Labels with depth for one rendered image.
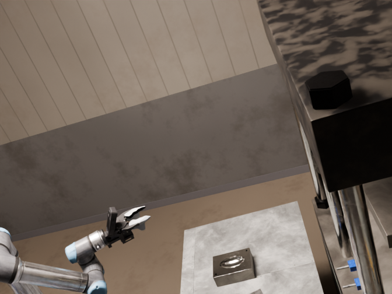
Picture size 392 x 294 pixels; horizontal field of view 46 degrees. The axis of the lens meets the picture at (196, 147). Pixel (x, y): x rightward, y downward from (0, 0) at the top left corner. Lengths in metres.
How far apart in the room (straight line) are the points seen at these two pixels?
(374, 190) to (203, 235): 1.42
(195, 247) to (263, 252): 0.42
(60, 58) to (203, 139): 1.41
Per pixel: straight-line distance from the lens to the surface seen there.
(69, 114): 4.29
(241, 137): 4.13
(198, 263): 2.59
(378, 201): 1.49
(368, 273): 1.37
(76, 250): 1.94
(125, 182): 4.52
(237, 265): 2.42
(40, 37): 4.09
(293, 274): 2.36
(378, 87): 1.08
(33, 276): 1.82
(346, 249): 2.35
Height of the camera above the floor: 2.49
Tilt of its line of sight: 28 degrees down
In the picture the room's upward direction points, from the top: 22 degrees counter-clockwise
